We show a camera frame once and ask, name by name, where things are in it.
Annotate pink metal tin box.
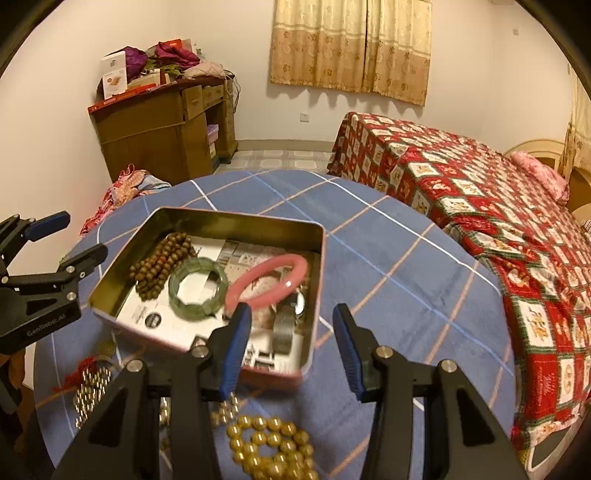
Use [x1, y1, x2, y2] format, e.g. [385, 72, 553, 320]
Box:
[88, 207, 325, 390]

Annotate green jade bracelet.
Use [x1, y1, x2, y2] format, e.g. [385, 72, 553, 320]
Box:
[167, 256, 230, 319]

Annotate red patchwork bedspread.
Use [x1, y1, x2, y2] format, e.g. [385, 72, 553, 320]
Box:
[328, 112, 590, 451]

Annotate pile of clothes on floor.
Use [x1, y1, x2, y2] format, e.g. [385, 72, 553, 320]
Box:
[79, 164, 171, 237]

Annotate printed paper liner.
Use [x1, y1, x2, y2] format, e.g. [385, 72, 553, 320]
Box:
[116, 237, 311, 375]

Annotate white product box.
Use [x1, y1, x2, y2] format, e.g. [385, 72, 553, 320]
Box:
[101, 51, 127, 100]

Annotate pink pillow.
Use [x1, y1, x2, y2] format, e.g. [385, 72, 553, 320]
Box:
[509, 151, 570, 206]

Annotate pink bangle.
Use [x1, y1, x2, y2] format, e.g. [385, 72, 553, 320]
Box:
[224, 254, 308, 316]

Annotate red tassel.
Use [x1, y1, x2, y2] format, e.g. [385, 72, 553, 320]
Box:
[52, 357, 97, 393]

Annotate gold pearl necklace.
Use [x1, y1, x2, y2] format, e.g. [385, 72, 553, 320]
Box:
[225, 414, 321, 480]

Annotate silver bead chain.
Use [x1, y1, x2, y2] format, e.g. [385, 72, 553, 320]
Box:
[72, 366, 115, 430]

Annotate beige patterned curtain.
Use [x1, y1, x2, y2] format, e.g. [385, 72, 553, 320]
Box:
[270, 0, 432, 107]

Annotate brown wooden cabinet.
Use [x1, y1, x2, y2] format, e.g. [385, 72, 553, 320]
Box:
[89, 77, 238, 185]

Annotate cream wooden headboard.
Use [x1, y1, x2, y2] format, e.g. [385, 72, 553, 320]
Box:
[504, 139, 591, 222]

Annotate flat red box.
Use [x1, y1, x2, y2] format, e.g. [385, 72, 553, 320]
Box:
[87, 83, 157, 113]

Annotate blue plaid tablecloth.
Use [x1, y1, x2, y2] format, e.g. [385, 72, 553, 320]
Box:
[34, 170, 516, 479]

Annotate white pearl necklace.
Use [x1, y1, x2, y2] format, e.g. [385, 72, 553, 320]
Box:
[158, 391, 243, 430]

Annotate clothes pile on cabinet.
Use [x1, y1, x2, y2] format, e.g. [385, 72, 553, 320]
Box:
[119, 42, 226, 80]

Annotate brown wooden bead necklace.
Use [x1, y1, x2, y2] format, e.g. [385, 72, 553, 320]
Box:
[128, 231, 198, 302]

